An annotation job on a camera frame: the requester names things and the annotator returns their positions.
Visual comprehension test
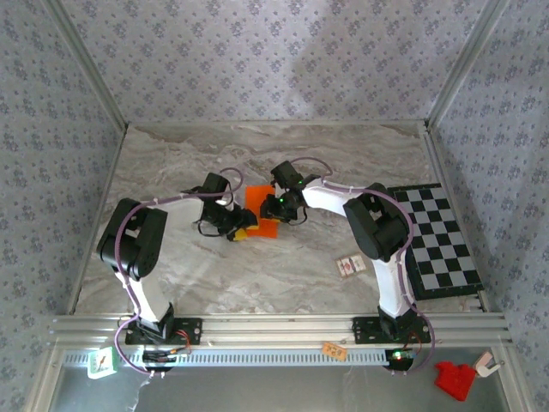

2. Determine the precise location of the orange paper sheet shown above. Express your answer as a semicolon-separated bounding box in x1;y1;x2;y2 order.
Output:
244;184;281;240

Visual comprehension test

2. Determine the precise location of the small printed card box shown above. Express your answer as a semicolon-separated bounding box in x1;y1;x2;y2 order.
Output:
334;253;369;281

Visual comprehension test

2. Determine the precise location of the black left controller board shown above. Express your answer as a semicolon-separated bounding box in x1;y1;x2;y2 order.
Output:
141;348;178;373

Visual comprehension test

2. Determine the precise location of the black controller board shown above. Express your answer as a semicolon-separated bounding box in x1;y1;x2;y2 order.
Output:
141;348;178;373
383;348;417;373

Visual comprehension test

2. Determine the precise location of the orange paper tag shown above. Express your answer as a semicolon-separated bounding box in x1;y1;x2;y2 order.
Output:
321;341;349;363

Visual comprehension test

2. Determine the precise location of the grey metal shelf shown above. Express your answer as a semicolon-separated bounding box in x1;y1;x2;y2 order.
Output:
49;364;514;412

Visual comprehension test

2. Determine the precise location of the black and grey checkerboard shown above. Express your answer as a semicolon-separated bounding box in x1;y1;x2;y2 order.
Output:
387;183;485;301

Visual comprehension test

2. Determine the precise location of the green and white cube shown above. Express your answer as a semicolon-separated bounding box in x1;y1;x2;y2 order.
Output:
87;346;120;380

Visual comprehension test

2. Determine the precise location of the black right controller board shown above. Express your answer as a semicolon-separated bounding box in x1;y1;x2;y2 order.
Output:
383;348;417;373

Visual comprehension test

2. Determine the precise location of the red plastic part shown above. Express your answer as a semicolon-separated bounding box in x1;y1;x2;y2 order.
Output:
433;360;479;403

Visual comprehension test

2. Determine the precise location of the white and pink clip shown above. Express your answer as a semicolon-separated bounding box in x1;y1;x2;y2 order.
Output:
474;350;504;379

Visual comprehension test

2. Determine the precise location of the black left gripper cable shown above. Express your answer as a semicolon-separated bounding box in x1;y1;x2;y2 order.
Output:
196;217;229;239

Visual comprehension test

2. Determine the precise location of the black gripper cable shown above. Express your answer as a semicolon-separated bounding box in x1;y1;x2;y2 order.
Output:
196;217;229;239
285;205;309;227

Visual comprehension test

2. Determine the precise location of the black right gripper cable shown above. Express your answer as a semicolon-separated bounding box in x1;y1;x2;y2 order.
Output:
285;205;309;227

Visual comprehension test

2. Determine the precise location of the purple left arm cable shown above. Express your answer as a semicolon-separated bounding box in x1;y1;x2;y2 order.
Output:
114;167;245;379

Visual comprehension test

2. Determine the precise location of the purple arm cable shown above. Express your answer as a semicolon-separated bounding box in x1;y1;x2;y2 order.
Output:
114;167;245;379
287;156;437;375

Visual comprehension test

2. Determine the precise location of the aluminium table back rail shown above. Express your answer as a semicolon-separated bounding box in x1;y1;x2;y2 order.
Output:
126;120;430;129

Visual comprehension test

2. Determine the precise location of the aluminium mounting rail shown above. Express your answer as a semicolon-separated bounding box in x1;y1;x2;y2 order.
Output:
49;312;514;348

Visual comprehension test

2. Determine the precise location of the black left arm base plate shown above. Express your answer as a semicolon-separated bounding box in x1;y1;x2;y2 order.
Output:
124;316;203;346

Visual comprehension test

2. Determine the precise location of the aluminium table side rail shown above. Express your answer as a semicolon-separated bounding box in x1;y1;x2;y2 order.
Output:
422;122;492;313
66;124;130;315

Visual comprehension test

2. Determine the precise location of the grey slotted cable duct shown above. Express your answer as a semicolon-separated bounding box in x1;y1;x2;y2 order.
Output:
63;347;394;369

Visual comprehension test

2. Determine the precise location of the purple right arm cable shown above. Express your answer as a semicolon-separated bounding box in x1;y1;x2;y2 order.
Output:
287;156;437;375

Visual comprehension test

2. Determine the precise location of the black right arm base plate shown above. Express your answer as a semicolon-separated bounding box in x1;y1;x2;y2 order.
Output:
351;316;432;345

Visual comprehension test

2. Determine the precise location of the aluminium frame post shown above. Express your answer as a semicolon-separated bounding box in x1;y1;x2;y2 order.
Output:
40;0;130;132
425;0;512;132

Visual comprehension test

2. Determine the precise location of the aluminium frame leg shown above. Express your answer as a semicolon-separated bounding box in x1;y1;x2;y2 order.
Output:
23;346;65;412
504;346;537;412

